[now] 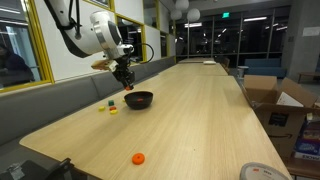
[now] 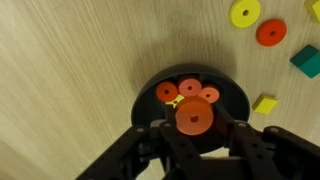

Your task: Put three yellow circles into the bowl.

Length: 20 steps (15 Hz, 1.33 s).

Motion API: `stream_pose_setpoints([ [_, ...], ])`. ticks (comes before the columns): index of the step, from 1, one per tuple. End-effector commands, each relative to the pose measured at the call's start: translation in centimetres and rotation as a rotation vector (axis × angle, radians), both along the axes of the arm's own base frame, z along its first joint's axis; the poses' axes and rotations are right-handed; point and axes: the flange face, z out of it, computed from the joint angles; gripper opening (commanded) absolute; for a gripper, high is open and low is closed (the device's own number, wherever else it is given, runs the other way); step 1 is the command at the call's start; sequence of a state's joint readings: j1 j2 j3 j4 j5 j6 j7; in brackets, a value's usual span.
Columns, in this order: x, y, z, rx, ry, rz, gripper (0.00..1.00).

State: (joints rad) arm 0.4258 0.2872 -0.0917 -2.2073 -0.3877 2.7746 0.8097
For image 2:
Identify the black bowl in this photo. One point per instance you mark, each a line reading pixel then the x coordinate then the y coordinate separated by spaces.
pixel 233 100

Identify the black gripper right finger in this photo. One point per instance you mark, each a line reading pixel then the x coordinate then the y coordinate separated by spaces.
pixel 243 143

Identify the yellow wooden disc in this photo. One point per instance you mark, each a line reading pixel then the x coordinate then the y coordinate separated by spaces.
pixel 238 18
pixel 178 99

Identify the orange wooden disc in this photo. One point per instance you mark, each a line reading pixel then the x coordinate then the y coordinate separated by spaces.
pixel 194 108
pixel 213 91
pixel 163 88
pixel 189 81
pixel 265 28

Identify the yellow wooden block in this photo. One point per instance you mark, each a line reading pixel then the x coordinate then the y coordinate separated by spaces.
pixel 265 104
pixel 315 8

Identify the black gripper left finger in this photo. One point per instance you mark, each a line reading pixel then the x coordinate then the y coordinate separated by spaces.
pixel 180 146

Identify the green wooden cube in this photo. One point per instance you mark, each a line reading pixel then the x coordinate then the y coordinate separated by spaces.
pixel 308 61

